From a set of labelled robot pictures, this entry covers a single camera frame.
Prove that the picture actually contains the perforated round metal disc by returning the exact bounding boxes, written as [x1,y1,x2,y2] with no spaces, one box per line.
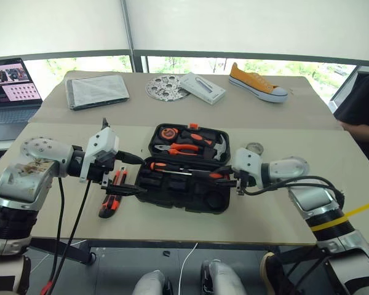
[145,74,192,102]

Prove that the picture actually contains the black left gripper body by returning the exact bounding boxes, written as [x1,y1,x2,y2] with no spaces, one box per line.
[86,151,124,194]

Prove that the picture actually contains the orange handled pliers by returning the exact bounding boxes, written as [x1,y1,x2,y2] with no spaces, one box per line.
[153,143,202,157]

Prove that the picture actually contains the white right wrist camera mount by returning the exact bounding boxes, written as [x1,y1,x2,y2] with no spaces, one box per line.
[231,147,264,186]

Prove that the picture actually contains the orange black claw hammer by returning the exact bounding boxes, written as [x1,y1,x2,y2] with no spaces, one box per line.
[180,131,232,162]

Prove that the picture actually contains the black table frame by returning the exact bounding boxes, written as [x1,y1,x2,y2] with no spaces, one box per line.
[30,238,97,266]

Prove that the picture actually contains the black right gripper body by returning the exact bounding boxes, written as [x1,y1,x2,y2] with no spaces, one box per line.
[231,167,256,197]

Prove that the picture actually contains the white floor cable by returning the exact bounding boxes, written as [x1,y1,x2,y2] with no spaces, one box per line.
[178,242,199,295]

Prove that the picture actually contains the orange black utility knife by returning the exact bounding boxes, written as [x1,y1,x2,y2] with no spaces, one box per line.
[98,167,129,219]

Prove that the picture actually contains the silver rounded robot leg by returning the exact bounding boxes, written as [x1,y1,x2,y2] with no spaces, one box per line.
[200,259,247,295]
[131,269,173,295]

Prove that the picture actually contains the orange canvas sneaker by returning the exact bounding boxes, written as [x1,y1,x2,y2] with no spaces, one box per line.
[228,62,288,104]

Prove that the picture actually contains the dark window frame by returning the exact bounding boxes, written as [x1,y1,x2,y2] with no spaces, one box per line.
[0,0,369,74]

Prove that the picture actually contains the person in black clothes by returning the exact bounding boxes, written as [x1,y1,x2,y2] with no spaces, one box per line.
[333,70,369,179]

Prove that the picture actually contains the black shoe with tan sole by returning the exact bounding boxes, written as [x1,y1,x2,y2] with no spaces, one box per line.
[260,251,285,295]

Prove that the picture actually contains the grey folded cloth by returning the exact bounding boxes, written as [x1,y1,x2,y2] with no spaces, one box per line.
[65,74,131,111]

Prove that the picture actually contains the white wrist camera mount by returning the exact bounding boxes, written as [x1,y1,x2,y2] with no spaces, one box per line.
[231,147,264,186]
[79,127,121,184]

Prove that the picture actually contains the black plastic tool case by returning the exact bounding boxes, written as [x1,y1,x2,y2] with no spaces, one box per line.
[134,122,233,214]

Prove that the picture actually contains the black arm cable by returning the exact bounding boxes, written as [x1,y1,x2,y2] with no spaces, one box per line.
[47,180,92,295]
[241,175,346,210]
[50,176,64,295]

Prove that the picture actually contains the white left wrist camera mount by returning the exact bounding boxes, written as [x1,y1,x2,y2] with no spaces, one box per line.
[79,127,121,184]

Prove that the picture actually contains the orange black screwdriver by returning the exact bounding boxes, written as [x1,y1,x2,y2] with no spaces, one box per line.
[175,170,224,181]
[149,161,194,176]

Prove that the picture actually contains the orange black tape measure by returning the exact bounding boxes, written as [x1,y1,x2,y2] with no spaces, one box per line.
[159,127,181,144]

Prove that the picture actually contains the yellow strap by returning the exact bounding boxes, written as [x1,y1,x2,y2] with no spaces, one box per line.
[311,198,369,232]

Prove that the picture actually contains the clear tape roll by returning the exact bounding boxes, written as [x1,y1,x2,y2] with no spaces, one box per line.
[245,141,264,156]

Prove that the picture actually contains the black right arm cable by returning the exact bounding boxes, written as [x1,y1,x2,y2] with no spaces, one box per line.
[241,175,346,210]

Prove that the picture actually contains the grey laptop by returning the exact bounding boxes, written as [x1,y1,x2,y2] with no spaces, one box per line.
[0,58,44,143]

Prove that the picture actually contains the white flat cardboard box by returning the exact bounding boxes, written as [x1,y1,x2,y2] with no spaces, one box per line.
[179,72,227,106]

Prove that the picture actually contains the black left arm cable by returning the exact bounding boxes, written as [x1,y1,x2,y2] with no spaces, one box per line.
[50,176,64,295]
[47,180,92,295]

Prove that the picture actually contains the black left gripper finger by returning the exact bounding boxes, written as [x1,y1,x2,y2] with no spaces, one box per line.
[116,150,146,166]
[106,183,149,198]

